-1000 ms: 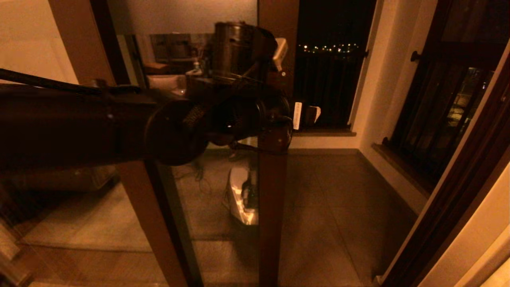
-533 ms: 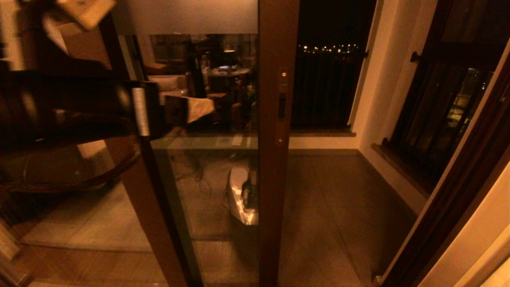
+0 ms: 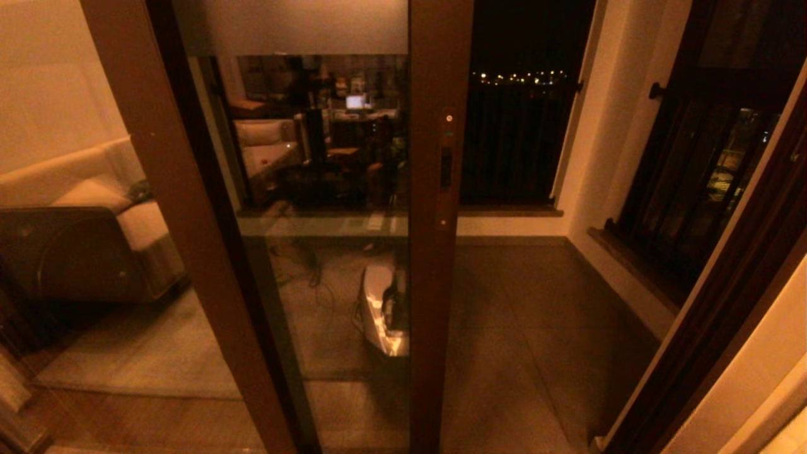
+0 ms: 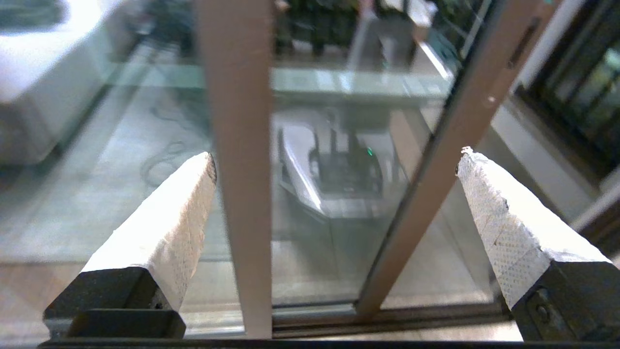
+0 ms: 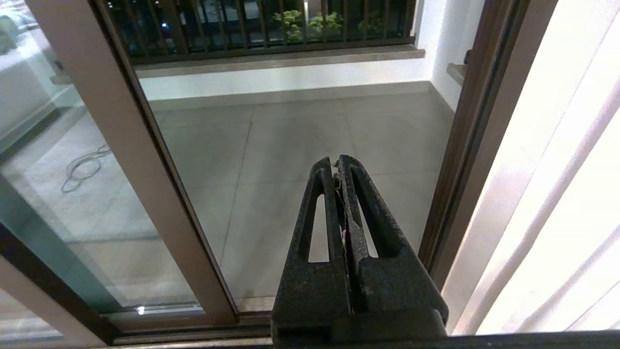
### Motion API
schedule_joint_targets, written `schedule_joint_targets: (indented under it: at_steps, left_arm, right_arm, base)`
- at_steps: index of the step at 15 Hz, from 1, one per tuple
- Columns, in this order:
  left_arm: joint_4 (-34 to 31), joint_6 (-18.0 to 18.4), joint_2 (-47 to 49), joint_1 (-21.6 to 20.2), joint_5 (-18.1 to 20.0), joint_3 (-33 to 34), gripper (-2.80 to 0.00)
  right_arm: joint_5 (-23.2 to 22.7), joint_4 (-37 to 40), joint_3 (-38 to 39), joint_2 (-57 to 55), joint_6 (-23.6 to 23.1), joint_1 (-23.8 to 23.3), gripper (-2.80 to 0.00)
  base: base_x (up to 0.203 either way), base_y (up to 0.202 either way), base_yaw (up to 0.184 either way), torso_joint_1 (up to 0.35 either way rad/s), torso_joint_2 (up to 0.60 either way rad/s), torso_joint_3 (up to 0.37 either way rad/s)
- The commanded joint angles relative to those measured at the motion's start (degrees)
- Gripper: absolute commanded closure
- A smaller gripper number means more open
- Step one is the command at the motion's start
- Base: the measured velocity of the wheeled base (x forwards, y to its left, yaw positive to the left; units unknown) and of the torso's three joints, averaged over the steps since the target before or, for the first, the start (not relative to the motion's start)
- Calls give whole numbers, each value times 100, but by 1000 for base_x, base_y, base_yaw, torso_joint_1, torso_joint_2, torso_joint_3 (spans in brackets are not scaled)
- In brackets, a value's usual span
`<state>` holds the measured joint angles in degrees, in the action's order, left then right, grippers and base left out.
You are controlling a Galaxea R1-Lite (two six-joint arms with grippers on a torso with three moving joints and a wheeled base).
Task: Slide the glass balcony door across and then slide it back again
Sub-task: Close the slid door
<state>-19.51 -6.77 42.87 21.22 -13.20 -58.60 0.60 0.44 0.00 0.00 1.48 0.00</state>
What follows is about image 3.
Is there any brown framed sliding glass door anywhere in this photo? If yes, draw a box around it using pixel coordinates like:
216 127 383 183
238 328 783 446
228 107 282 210
151 0 475 454

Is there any black metal balcony railing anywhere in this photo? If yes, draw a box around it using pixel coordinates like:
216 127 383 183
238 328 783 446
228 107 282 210
460 76 584 206

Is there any brown framed fixed glass door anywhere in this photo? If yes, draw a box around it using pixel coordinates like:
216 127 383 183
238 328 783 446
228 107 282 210
0 0 297 454

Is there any stone window sill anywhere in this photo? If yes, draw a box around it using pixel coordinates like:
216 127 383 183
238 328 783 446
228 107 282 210
588 227 682 316

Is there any black metal window grille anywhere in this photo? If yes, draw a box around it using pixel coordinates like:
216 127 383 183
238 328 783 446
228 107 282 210
603 81 792 297

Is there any dark framed window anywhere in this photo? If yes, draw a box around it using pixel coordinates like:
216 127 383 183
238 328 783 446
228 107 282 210
615 0 807 310

